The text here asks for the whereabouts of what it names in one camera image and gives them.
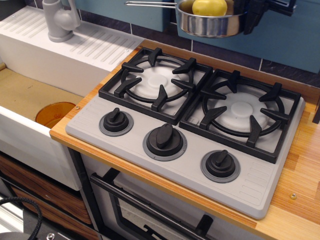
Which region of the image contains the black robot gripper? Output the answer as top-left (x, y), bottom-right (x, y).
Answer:
top-left (233, 0), bottom-right (297, 35)

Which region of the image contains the yellow toy potato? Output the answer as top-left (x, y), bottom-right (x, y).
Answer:
top-left (192, 0), bottom-right (228, 17)

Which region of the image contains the stainless steel saucepan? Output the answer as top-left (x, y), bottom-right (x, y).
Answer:
top-left (125, 0), bottom-right (247, 38)

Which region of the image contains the black middle stove knob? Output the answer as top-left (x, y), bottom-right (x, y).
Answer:
top-left (142, 123), bottom-right (188, 162)

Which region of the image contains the black stove knob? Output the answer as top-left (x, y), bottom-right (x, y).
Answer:
top-left (142, 123), bottom-right (188, 162)
top-left (99, 107), bottom-right (134, 137)
top-left (200, 150), bottom-right (241, 184)

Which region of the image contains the black right stove knob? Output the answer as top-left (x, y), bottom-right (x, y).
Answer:
top-left (200, 150), bottom-right (241, 184)

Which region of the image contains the grey toy stove top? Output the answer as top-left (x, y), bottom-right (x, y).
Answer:
top-left (65, 91), bottom-right (299, 219)

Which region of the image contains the black left stove knob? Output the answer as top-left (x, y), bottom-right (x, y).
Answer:
top-left (99, 107), bottom-right (134, 137)

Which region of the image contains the black right burner grate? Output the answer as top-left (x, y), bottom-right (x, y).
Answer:
top-left (179, 69), bottom-right (305, 164)

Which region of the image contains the black burner grate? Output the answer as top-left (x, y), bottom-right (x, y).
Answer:
top-left (179, 69), bottom-right (305, 164)
top-left (98, 47), bottom-right (213, 125)

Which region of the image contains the black left burner grate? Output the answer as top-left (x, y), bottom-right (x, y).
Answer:
top-left (98, 47), bottom-right (213, 125)

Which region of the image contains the grey toy faucet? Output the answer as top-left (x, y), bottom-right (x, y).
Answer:
top-left (42, 0), bottom-right (81, 43)

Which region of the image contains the white toy sink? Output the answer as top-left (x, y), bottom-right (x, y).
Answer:
top-left (0, 6), bottom-right (142, 191)

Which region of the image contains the upper wooden drawer front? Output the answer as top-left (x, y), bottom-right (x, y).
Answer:
top-left (0, 152), bottom-right (91, 224)

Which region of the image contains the wooden drawer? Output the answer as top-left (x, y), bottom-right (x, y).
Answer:
top-left (0, 152), bottom-right (91, 224)
top-left (12, 186), bottom-right (100, 240)

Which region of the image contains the lower wooden drawer front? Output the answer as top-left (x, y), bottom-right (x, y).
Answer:
top-left (12, 186), bottom-right (100, 240)

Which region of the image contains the oven door with black handle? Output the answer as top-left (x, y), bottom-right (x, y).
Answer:
top-left (89, 167), bottom-right (226, 240)

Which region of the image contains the black braided cable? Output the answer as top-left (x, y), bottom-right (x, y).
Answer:
top-left (0, 196), bottom-right (43, 240)

